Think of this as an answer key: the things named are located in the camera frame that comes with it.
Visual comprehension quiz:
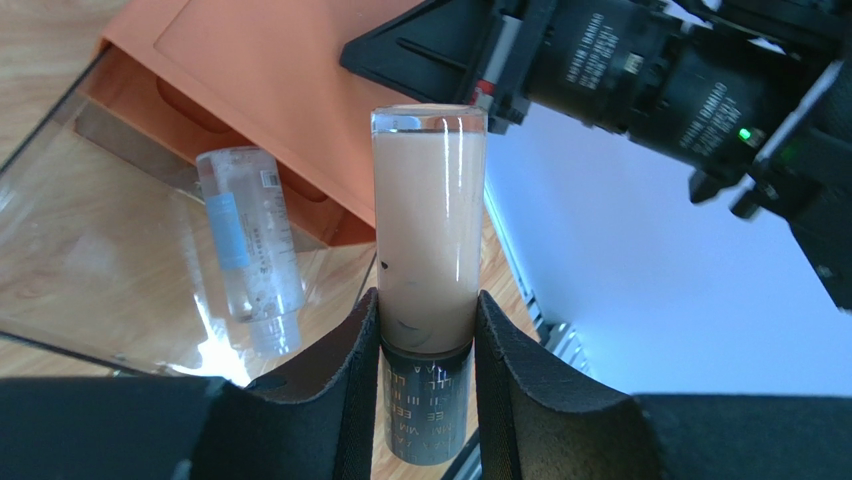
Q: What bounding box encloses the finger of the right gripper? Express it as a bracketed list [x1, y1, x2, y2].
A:
[339, 0, 531, 124]

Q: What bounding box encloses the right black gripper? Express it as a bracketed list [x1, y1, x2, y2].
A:
[525, 1, 851, 200]

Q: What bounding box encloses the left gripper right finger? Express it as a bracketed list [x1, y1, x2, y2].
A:
[475, 292, 851, 479]

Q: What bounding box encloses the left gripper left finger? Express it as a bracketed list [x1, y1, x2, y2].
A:
[1, 289, 379, 479]

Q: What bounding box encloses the beige tube grey cap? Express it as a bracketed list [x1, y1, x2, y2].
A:
[372, 104, 487, 466]

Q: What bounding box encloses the clear toner bottle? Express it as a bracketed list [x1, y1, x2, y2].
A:
[196, 147, 305, 358]

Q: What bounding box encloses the clear drawer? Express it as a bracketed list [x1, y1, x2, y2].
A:
[1, 48, 375, 385]

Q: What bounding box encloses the orange drawer box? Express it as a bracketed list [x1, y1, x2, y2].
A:
[86, 0, 411, 246]

